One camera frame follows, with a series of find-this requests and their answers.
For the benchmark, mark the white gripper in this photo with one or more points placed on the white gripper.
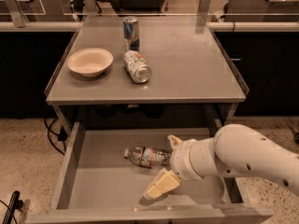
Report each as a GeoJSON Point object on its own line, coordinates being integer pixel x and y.
{"type": "Point", "coordinates": [180, 158]}

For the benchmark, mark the clear plastic water bottle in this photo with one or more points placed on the clear plastic water bottle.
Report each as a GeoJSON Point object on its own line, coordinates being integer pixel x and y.
{"type": "Point", "coordinates": [148, 157]}

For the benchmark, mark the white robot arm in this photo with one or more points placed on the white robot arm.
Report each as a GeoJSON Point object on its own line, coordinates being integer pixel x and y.
{"type": "Point", "coordinates": [235, 151]}

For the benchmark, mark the open grey top drawer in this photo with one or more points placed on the open grey top drawer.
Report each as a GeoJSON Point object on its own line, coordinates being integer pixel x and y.
{"type": "Point", "coordinates": [97, 185]}

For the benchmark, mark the grey counter cabinet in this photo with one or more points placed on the grey counter cabinet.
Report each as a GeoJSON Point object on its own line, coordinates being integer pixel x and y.
{"type": "Point", "coordinates": [186, 60]}

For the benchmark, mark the lying silver soda can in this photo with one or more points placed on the lying silver soda can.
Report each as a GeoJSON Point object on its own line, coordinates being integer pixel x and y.
{"type": "Point", "coordinates": [136, 66]}

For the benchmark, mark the white paper bowl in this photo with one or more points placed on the white paper bowl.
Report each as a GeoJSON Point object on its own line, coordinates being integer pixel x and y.
{"type": "Point", "coordinates": [90, 62]}

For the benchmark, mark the upright blue silver can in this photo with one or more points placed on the upright blue silver can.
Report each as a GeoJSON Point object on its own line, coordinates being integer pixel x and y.
{"type": "Point", "coordinates": [131, 32]}

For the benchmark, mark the black stand bottom left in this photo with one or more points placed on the black stand bottom left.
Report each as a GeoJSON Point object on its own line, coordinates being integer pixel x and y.
{"type": "Point", "coordinates": [15, 203]}

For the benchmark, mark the clear acrylic barrier panel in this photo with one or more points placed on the clear acrylic barrier panel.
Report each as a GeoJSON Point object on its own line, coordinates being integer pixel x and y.
{"type": "Point", "coordinates": [21, 12]}

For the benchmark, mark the white horizontal rail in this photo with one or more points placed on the white horizontal rail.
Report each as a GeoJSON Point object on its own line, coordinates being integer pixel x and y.
{"type": "Point", "coordinates": [213, 26]}

